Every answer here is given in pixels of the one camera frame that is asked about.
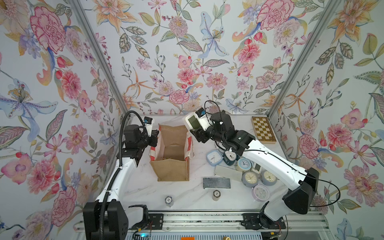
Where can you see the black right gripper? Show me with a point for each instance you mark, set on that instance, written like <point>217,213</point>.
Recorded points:
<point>201,135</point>

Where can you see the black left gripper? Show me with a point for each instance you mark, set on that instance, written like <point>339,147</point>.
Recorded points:
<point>153,138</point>

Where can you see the white digital alarm clock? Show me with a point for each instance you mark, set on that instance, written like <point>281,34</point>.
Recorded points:
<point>193,122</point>

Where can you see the white rectangular clock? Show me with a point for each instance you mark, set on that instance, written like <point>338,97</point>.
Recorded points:
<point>229,173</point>

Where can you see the grey rectangular mirror clock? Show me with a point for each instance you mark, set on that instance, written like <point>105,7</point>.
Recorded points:
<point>216,183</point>

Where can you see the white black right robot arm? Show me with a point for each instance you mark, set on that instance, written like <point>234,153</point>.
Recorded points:
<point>302,184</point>

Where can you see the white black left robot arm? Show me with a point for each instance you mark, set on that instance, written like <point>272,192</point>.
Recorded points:
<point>105,218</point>

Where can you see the dark green round alarm clock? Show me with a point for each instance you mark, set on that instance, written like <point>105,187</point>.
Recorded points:
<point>230,158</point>

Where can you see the mint round alarm clock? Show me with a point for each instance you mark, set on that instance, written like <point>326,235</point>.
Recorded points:
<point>243,165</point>

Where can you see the small white square clock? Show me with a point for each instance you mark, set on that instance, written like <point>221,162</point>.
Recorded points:
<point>256,168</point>

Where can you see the small silver cylinder clock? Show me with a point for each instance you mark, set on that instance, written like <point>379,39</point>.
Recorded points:
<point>169,201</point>

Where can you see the pink round alarm clock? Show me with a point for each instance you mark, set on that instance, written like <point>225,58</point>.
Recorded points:
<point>260,193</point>

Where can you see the wooden chess board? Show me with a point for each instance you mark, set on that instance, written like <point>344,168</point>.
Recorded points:
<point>263,130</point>

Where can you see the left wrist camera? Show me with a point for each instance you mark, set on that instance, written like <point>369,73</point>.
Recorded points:
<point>149,125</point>

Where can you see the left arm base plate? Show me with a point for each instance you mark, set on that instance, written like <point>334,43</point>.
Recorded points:
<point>151,221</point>

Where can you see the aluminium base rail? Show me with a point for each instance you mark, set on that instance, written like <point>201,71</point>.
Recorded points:
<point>232,221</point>

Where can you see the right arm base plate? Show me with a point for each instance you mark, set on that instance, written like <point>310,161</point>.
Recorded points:
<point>256,221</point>

